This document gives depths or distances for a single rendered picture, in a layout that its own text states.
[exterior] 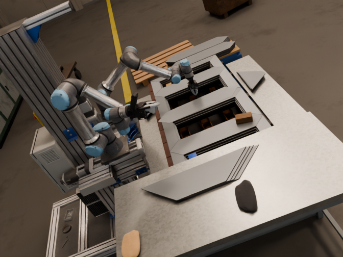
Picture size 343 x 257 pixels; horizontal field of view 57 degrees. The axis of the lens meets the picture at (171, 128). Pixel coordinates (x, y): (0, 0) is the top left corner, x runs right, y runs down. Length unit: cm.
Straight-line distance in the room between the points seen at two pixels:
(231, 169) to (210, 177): 13
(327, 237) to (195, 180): 130
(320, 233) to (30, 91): 234
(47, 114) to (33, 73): 32
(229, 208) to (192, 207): 20
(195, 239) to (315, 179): 66
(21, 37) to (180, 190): 132
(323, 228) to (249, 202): 125
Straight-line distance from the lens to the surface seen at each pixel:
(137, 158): 240
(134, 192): 196
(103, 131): 224
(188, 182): 182
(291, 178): 173
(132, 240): 171
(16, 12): 1346
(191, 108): 273
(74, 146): 254
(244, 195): 166
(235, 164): 182
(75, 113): 205
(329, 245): 273
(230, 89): 280
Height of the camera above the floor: 237
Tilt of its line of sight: 35 degrees down
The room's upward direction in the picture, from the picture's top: 24 degrees counter-clockwise
